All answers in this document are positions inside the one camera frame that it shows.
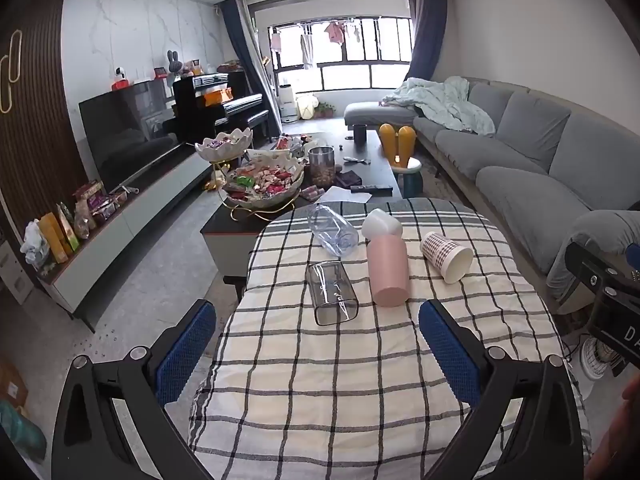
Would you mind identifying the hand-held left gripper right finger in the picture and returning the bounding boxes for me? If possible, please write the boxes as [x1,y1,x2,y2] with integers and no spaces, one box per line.
[418,299,594,480]

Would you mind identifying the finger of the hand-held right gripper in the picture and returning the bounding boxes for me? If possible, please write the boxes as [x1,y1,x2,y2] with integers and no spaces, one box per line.
[565,242,640,302]

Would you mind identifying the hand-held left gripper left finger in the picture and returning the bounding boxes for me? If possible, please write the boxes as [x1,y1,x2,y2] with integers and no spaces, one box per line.
[50,299,218,480]

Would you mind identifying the clear grey square cup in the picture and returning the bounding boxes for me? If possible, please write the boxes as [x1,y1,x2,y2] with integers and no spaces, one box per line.
[305,261,361,327]

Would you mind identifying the person's right forearm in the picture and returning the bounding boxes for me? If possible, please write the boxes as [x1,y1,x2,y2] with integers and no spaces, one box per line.
[585,375,640,480]

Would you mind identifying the patterned paper cup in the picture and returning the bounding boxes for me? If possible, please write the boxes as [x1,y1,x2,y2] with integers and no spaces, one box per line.
[420,231,474,285]

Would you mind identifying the pink cup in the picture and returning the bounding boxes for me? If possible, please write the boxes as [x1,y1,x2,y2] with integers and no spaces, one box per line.
[366,235,412,308]

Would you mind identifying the white cup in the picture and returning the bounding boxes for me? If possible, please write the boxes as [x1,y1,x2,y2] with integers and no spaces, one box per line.
[362,208,403,240]

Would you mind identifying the clear bluish plastic cup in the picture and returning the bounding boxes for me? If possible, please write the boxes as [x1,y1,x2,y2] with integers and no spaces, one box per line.
[307,203,361,260]

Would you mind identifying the person's grey trouser leg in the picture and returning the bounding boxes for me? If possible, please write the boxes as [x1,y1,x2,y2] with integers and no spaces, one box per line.
[546,210,640,311]

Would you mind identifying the white fan heater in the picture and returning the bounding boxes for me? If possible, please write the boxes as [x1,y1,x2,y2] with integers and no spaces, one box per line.
[570,335,626,401]

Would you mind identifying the checked tablecloth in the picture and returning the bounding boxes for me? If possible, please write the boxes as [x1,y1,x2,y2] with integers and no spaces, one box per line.
[187,197,594,480]

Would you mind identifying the grey sofa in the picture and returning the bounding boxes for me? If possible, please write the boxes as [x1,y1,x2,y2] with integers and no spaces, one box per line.
[344,76,640,291]

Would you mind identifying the grey television cabinet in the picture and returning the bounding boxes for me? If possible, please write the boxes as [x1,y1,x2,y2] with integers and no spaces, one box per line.
[35,146,221,335]

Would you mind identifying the green snack packet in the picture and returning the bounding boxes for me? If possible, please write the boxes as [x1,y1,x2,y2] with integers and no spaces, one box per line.
[56,202,81,253]

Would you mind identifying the cardboard box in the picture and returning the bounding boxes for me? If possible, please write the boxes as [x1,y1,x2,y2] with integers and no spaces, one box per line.
[0,355,30,413]

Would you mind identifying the orange snack packet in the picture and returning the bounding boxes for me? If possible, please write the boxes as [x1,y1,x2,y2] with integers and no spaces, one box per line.
[39,212,69,264]

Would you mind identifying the teal bag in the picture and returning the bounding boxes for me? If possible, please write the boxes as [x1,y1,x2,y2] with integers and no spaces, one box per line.
[0,400,48,461]

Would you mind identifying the snack packets on TV stand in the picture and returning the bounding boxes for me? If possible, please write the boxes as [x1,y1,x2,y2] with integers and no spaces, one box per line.
[73,180,128,222]

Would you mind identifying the white plastic bag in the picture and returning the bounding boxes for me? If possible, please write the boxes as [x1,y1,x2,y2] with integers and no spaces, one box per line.
[20,219,51,272]

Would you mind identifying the large white candy bowl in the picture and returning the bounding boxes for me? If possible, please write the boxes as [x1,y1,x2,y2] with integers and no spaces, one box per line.
[220,152,306,210]

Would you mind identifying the white sheet of paper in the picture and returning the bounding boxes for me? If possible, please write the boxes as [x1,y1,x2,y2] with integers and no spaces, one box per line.
[324,185,373,207]

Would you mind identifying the dark coffee table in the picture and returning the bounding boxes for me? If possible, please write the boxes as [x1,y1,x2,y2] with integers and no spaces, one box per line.
[200,129,404,291]

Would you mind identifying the yellow child chair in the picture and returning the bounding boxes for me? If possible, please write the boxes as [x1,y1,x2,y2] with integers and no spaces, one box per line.
[378,123,423,198]

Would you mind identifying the small white candy bowl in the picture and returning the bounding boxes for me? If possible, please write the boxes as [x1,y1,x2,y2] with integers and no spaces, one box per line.
[194,127,253,163]

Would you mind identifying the pale crumpled blanket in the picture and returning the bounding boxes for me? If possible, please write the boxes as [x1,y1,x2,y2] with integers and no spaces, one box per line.
[382,76,497,136]

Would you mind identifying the glass jar of nuts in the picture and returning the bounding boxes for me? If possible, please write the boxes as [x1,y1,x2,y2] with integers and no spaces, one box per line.
[308,146,335,187]

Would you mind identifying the flat screen television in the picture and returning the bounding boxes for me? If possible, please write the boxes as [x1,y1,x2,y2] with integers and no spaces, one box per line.
[78,79,197,194]

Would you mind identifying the black piano bench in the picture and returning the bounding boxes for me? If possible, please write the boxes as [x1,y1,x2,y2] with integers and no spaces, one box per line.
[246,110,274,140]

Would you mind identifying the black upright piano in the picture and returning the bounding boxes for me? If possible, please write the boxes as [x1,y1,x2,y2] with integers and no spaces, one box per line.
[162,71,271,145]

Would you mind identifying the white air purifier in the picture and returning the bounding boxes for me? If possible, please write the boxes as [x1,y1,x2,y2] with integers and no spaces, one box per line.
[277,84,297,123]

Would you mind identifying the blue grey curtain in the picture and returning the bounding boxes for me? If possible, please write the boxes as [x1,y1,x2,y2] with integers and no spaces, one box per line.
[220,0,282,143]
[409,0,448,81]

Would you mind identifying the hanging laundry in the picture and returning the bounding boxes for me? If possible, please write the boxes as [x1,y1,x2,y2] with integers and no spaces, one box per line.
[270,19,363,68]

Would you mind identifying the gold wall ornament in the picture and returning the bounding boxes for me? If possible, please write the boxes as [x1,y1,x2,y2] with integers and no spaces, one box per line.
[0,30,25,113]

